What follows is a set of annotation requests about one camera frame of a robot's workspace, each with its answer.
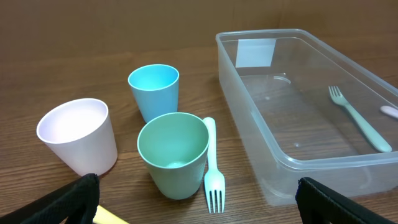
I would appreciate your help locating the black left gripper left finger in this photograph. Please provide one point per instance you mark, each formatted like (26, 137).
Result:
(74, 203)

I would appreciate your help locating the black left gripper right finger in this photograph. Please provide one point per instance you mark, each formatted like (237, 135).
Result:
(319, 204)

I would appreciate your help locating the pink plastic cup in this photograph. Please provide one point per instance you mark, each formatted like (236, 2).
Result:
(80, 133)

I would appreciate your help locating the light blue plastic fork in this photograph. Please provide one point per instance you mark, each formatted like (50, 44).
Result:
(214, 181)

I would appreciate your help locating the green plastic cup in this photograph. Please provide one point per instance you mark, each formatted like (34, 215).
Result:
(174, 149)

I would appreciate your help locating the blue plastic cup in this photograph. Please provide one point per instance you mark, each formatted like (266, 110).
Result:
(155, 88)

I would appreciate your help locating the clear plastic container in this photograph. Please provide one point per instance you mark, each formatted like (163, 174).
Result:
(276, 83)

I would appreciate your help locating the yellow plastic fork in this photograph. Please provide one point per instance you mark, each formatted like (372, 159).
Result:
(103, 216)

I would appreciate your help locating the green plastic fork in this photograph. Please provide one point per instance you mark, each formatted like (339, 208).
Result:
(376, 140)

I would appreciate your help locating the pink plastic spoon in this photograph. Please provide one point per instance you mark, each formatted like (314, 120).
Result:
(390, 111)

